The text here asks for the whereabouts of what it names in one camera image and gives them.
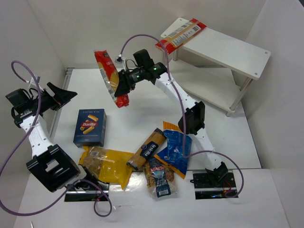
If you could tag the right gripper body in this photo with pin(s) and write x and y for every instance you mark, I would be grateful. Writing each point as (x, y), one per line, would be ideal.
(127, 80)

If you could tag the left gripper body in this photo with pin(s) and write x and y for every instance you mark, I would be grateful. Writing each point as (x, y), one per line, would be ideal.
(54, 100)

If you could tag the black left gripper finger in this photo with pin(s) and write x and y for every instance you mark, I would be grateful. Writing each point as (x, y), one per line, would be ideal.
(56, 90)
(64, 97)

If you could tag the red spaghetti bag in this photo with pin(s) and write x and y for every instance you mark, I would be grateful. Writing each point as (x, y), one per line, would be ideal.
(181, 36)
(110, 76)

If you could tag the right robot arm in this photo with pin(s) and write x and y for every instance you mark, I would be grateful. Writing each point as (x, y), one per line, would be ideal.
(191, 122)

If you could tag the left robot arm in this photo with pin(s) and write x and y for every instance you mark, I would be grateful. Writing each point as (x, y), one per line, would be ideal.
(49, 163)

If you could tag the blue Barilla pasta box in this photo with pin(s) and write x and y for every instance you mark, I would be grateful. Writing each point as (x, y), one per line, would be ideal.
(90, 128)

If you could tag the red spaghetti bag on shelf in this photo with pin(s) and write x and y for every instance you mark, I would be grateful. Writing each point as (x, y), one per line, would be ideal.
(181, 36)

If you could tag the white two-tier shelf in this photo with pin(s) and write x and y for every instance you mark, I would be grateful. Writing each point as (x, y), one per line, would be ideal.
(234, 65)

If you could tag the yellow fusilli pasta bag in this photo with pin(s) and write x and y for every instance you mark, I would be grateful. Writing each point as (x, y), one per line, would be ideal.
(107, 165)

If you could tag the blue orange pasta bag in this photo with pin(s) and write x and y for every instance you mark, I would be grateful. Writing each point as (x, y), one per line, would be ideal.
(172, 155)

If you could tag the Agnesi fusilli pasta bag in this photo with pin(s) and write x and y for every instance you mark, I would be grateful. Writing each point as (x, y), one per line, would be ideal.
(160, 179)

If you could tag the dark label spaghetti bag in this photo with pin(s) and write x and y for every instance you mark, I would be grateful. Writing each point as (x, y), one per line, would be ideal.
(152, 143)

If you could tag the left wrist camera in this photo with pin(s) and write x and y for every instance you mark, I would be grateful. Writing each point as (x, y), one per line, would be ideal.
(34, 81)

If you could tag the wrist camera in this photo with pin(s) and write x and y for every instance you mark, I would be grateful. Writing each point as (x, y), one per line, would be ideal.
(119, 60)
(34, 81)

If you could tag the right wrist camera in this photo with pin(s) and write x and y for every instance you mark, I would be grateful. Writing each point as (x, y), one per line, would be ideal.
(119, 60)

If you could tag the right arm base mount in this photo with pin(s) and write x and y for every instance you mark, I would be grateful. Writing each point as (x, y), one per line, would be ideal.
(204, 189)

